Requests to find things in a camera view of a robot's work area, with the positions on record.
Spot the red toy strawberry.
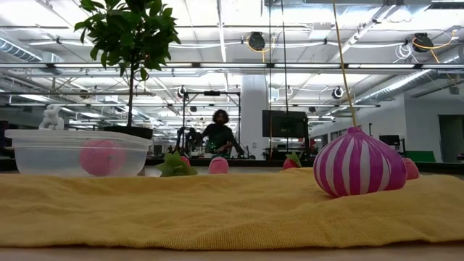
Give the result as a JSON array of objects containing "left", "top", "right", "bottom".
[
  {"left": 154, "top": 150, "right": 199, "bottom": 178},
  {"left": 282, "top": 151, "right": 304, "bottom": 171}
]

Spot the purple white striped toy onion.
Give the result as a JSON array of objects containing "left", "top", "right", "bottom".
[{"left": 312, "top": 125, "right": 408, "bottom": 199}]

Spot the red toy dragon fruit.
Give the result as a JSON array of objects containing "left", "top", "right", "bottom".
[{"left": 78, "top": 138, "right": 128, "bottom": 178}]

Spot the clear plastic tupperware container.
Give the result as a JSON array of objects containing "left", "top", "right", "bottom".
[{"left": 4, "top": 128, "right": 154, "bottom": 178}]

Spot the person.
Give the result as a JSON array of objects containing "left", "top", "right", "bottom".
[{"left": 200, "top": 108, "right": 247, "bottom": 160}]

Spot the pink round toy fruit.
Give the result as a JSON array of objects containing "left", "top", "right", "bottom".
[
  {"left": 207, "top": 156, "right": 231, "bottom": 175},
  {"left": 401, "top": 157, "right": 422, "bottom": 181}
]

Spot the long ceiling light bar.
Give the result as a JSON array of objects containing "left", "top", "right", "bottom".
[{"left": 0, "top": 62, "right": 464, "bottom": 70}]

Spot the yellow cloth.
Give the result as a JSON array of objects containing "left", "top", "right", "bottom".
[{"left": 0, "top": 167, "right": 464, "bottom": 252}]

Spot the green potted plant black pot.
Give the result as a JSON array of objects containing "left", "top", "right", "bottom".
[{"left": 73, "top": 0, "right": 182, "bottom": 170}]

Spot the small black monitor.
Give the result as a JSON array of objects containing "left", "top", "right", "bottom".
[{"left": 378, "top": 134, "right": 402, "bottom": 147}]

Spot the white moulded object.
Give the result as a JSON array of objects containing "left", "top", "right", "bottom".
[{"left": 38, "top": 104, "right": 65, "bottom": 131}]

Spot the green board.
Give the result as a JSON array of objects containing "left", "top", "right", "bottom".
[{"left": 405, "top": 150, "right": 437, "bottom": 163}]

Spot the black metal stand frame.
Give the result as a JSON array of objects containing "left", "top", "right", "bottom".
[{"left": 182, "top": 90, "right": 242, "bottom": 157}]

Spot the black ceiling cable reel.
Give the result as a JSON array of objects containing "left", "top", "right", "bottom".
[
  {"left": 412, "top": 32, "right": 435, "bottom": 54},
  {"left": 247, "top": 31, "right": 268, "bottom": 52}
]

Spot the silver ventilation duct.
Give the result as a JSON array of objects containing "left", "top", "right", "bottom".
[
  {"left": 0, "top": 37, "right": 44, "bottom": 63},
  {"left": 355, "top": 68, "right": 434, "bottom": 106}
]

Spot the white coiled cable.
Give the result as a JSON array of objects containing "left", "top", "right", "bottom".
[{"left": 394, "top": 42, "right": 414, "bottom": 62}]

